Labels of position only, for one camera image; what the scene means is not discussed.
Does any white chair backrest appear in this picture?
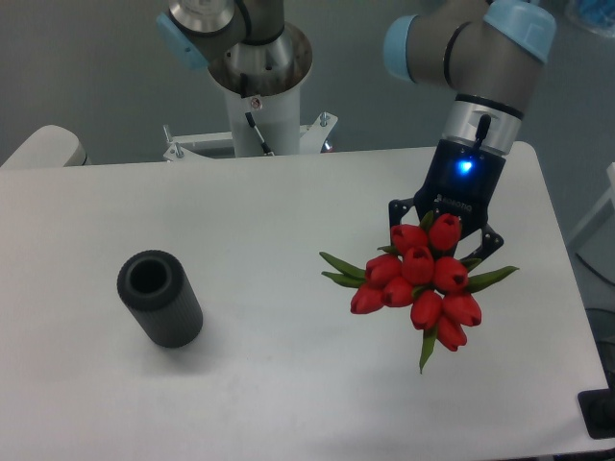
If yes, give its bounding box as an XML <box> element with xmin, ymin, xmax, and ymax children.
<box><xmin>1</xmin><ymin>125</ymin><xmax>91</xmax><ymax>170</ymax></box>

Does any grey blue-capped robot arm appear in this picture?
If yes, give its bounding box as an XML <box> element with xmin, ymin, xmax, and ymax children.
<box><xmin>156</xmin><ymin>1</ymin><xmax>556</xmax><ymax>259</ymax></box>

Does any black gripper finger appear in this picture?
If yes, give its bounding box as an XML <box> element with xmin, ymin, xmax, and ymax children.
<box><xmin>461</xmin><ymin>223</ymin><xmax>504</xmax><ymax>261</ymax></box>
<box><xmin>388</xmin><ymin>198</ymin><xmax>414</xmax><ymax>232</ymax></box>

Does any black box at table edge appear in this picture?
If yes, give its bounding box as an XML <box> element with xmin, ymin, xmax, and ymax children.
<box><xmin>578</xmin><ymin>389</ymin><xmax>614</xmax><ymax>440</ymax></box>

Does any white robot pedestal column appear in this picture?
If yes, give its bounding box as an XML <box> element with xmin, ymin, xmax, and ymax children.
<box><xmin>163</xmin><ymin>23</ymin><xmax>338</xmax><ymax>161</ymax></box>

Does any clear bag with blue items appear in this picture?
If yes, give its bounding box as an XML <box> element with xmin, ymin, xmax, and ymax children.
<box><xmin>565</xmin><ymin>0</ymin><xmax>614</xmax><ymax>37</ymax></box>

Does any white furniture at right edge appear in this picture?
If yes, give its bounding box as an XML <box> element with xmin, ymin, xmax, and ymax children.
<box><xmin>566</xmin><ymin>163</ymin><xmax>614</xmax><ymax>250</ymax></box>

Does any red tulip bouquet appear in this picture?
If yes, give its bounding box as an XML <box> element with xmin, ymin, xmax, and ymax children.
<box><xmin>319</xmin><ymin>212</ymin><xmax>518</xmax><ymax>371</ymax></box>

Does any dark grey ribbed vase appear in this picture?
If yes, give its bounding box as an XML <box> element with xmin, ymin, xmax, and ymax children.
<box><xmin>116</xmin><ymin>250</ymin><xmax>204</xmax><ymax>349</ymax></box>

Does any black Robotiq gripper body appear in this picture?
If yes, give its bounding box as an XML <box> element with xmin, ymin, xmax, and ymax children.
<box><xmin>413</xmin><ymin>139</ymin><xmax>505</xmax><ymax>229</ymax></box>

